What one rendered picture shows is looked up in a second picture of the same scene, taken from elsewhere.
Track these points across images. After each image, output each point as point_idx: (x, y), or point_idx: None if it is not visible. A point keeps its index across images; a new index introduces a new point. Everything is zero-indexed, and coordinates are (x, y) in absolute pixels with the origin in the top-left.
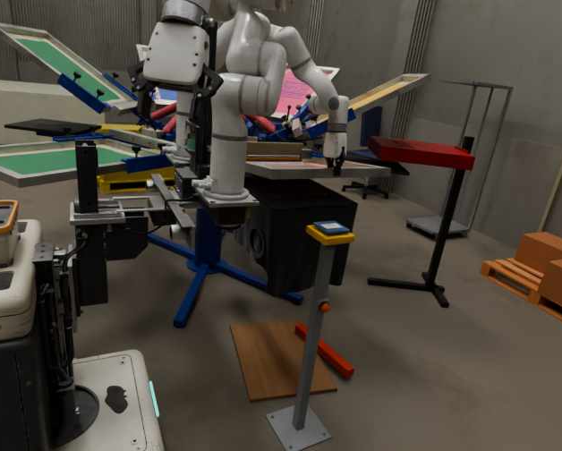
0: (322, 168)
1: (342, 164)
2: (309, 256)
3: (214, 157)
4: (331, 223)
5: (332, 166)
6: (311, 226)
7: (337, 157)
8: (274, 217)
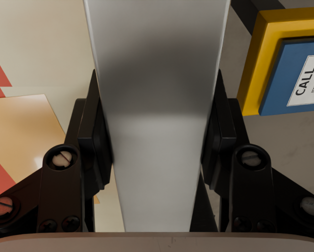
0: (189, 223)
1: (270, 165)
2: None
3: None
4: (299, 69)
5: (104, 139)
6: (257, 109)
7: (137, 234)
8: None
